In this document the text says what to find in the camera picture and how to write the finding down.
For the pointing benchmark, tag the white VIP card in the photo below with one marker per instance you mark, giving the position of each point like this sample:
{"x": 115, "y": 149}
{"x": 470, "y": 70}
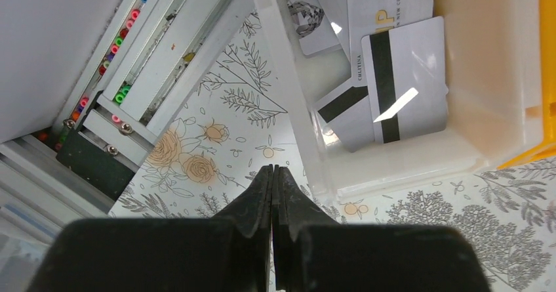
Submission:
{"x": 367, "y": 17}

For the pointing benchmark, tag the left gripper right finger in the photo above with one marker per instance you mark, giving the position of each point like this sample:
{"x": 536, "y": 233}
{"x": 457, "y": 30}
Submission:
{"x": 291, "y": 211}

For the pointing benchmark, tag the aluminium frame rail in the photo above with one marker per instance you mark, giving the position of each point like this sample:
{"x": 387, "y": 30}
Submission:
{"x": 88, "y": 90}

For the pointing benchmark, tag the white magnetic stripe card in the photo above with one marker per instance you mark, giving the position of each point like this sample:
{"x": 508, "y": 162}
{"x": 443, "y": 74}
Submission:
{"x": 406, "y": 79}

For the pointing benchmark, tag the clear plastic card bin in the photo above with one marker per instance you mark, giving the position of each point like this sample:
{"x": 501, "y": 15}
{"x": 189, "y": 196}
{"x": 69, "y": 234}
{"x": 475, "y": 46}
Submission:
{"x": 495, "y": 100}

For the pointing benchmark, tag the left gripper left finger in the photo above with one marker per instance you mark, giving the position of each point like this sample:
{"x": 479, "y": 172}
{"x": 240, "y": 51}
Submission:
{"x": 247, "y": 247}

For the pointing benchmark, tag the white diamond print card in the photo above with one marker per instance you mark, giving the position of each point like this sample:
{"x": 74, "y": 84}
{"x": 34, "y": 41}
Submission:
{"x": 312, "y": 27}

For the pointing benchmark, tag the yellow divided plastic bin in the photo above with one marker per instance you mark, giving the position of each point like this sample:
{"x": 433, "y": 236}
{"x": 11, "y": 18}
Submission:
{"x": 547, "y": 69}

